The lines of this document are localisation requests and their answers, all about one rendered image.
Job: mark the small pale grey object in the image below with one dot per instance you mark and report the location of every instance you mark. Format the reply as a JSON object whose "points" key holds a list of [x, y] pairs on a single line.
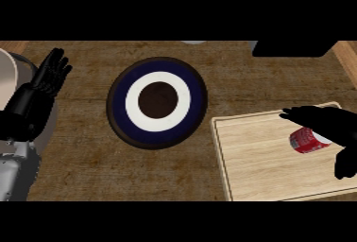
{"points": [[192, 42]]}

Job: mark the black appliance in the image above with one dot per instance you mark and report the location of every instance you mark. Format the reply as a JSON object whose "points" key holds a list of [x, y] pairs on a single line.
{"points": [[293, 48]]}

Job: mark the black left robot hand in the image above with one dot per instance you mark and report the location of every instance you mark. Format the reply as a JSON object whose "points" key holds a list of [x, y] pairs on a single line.
{"points": [[33, 100]]}

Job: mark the pale wooden tray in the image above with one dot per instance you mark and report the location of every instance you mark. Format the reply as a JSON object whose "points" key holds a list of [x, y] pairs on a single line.
{"points": [[265, 164]]}

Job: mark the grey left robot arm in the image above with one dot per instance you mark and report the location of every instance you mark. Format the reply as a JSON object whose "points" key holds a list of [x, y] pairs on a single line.
{"points": [[17, 170]]}

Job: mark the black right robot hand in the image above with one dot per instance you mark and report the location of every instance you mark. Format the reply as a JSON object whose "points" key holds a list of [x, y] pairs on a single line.
{"points": [[337, 123]]}

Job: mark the blue white brown plate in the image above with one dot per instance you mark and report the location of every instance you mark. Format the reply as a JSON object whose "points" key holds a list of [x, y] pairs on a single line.
{"points": [[157, 129]]}

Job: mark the red can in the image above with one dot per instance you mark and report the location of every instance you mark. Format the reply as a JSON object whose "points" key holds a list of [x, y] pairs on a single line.
{"points": [[304, 143]]}

